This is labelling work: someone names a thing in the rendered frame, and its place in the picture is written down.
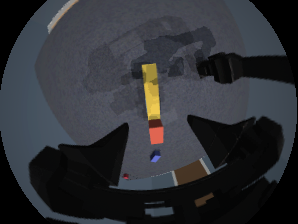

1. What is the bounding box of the yellow bar with red block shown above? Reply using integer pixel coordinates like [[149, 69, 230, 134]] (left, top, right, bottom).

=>
[[142, 63, 164, 144]]

